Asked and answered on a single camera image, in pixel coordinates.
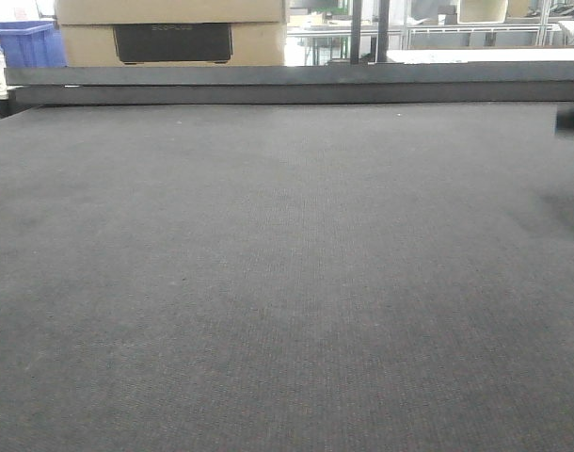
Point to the cardboard box with black print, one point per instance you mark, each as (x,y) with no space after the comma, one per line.
(157,45)

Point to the upper cardboard box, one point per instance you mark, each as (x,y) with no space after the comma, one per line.
(170,11)

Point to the blue plastic crate background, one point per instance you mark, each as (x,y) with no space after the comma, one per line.
(28,44)

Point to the white background workbench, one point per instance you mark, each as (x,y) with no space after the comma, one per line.
(317,45)

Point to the black vertical post left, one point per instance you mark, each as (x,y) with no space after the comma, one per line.
(355,33)

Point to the black vertical post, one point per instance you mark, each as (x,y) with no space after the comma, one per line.
(382,31)
(355,33)

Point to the black vertical post right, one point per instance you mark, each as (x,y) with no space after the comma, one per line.
(382,31)

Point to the dark grey table edge rail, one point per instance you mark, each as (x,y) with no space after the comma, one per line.
(529,82)

